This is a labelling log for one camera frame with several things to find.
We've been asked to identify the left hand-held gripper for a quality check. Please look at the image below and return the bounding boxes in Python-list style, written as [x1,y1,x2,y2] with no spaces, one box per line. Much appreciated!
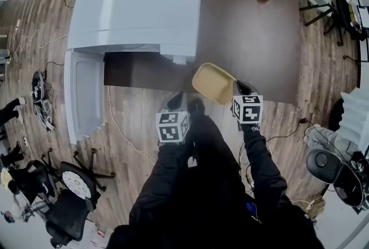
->
[155,91,191,145]

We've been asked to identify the white floor cable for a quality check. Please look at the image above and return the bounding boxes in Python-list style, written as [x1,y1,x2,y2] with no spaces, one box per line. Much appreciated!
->
[107,85,159,165]

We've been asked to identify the yellow food container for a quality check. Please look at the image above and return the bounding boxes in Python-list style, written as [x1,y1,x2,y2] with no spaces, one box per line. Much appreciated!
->
[191,62,238,105]

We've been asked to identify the black floor cable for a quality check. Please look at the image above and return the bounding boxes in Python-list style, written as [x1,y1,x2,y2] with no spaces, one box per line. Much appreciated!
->
[261,117,317,142]

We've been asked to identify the blue phone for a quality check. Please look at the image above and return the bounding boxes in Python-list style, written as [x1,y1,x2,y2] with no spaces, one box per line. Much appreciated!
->
[246,201,259,219]

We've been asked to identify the tangle of grey cables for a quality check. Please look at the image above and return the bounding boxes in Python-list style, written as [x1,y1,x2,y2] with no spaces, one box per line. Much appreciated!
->
[29,70,56,133]

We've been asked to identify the black chair with papers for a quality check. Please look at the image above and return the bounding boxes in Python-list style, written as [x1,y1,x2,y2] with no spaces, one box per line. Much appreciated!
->
[333,0,369,47]

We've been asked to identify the black round fan device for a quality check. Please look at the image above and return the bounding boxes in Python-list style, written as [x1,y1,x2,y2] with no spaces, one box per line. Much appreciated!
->
[305,149,369,209]

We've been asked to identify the black mesh office chair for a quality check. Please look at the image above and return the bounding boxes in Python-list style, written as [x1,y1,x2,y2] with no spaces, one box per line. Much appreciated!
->
[43,151,116,243]

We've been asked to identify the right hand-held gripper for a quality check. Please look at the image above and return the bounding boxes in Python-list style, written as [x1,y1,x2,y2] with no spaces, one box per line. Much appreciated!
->
[231,79,264,125]

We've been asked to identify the person's left forearm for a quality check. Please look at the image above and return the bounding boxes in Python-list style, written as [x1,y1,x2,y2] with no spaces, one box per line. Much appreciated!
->
[128,141,197,227]

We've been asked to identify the person's right forearm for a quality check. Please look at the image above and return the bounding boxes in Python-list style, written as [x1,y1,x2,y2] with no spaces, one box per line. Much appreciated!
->
[240,123,289,205]

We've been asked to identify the person's black trouser legs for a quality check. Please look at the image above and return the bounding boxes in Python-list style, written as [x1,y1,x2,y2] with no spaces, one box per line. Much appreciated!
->
[106,113,328,249]

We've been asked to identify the person's black shoe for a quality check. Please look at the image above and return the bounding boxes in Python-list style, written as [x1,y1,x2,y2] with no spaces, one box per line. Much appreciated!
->
[187,99,206,116]

